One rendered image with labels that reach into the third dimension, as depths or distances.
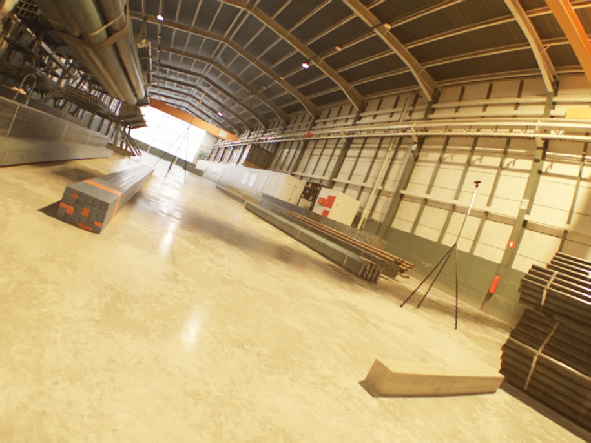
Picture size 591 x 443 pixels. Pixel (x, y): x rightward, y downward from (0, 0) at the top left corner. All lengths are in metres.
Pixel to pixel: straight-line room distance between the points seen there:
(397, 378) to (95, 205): 1.50
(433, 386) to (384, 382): 0.30
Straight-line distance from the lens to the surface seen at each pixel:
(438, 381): 1.48
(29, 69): 12.90
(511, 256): 10.85
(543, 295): 2.46
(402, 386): 1.31
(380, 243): 11.00
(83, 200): 1.71
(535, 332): 2.32
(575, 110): 11.31
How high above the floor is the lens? 0.47
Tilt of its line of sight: 1 degrees down
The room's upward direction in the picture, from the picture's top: 23 degrees clockwise
